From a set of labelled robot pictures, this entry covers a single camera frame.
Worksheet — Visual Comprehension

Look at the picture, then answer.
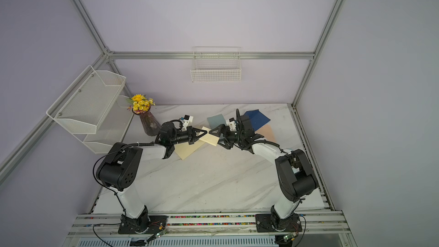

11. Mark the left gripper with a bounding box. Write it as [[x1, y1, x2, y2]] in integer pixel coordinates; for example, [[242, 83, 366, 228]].
[[170, 126, 207, 145]]

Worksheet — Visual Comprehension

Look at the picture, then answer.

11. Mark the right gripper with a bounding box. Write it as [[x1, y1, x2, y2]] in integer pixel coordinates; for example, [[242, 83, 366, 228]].
[[210, 124, 245, 149]]

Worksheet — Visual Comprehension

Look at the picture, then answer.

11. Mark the teal envelope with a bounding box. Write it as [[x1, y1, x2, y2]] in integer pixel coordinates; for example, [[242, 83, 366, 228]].
[[207, 114, 226, 129]]

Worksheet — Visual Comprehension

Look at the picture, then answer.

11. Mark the cream envelope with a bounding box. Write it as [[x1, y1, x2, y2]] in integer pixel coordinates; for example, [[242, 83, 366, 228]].
[[174, 141, 205, 160]]

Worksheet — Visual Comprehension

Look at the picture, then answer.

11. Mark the cream paper sheet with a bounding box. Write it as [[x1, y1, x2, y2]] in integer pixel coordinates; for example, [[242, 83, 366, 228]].
[[199, 126, 220, 146]]

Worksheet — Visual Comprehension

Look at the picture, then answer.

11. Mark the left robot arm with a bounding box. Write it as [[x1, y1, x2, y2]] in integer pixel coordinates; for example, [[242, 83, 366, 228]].
[[93, 120, 208, 226]]

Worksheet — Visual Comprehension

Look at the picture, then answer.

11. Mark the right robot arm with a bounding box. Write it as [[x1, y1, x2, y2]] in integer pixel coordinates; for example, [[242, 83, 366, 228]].
[[209, 110, 319, 232]]

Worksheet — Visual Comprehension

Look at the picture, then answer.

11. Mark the dark blue envelope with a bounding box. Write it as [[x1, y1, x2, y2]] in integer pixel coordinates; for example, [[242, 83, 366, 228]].
[[244, 110, 270, 131]]

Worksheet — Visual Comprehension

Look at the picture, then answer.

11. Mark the dark glass vase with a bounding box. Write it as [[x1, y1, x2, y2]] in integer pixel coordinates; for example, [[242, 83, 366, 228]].
[[139, 111, 161, 137]]

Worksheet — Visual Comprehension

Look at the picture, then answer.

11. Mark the peach paper sheet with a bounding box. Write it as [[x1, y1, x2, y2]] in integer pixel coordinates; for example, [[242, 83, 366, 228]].
[[256, 124, 277, 142]]

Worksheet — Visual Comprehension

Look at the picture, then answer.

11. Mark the yellow flower bouquet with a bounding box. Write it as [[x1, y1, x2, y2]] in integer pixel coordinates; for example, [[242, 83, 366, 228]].
[[128, 94, 155, 114]]

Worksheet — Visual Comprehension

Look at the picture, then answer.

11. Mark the white mesh two-tier shelf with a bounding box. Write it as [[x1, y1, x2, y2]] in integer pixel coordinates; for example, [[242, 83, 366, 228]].
[[46, 66, 134, 154]]

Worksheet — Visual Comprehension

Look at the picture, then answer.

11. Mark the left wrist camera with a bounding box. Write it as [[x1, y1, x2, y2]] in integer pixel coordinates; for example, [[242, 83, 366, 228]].
[[180, 115, 193, 131]]

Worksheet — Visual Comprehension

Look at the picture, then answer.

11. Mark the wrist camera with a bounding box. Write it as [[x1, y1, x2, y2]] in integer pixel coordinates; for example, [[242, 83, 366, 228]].
[[227, 118, 237, 132], [180, 115, 193, 131]]

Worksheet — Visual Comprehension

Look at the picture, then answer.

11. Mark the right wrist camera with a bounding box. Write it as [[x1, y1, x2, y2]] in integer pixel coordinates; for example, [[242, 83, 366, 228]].
[[227, 118, 237, 132]]

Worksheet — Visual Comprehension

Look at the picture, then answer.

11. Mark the white wire wall basket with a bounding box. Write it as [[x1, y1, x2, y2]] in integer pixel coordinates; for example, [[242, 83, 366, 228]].
[[190, 46, 242, 83]]

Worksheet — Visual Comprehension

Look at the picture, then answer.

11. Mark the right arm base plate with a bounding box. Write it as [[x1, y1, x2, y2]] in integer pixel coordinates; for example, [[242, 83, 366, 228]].
[[255, 213, 302, 233]]

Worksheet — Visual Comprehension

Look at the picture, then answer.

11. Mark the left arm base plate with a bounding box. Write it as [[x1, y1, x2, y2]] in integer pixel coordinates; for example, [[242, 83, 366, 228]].
[[118, 215, 168, 234]]

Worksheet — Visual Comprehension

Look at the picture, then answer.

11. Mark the aluminium front rail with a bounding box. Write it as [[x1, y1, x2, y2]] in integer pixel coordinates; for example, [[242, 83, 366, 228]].
[[63, 210, 357, 247]]

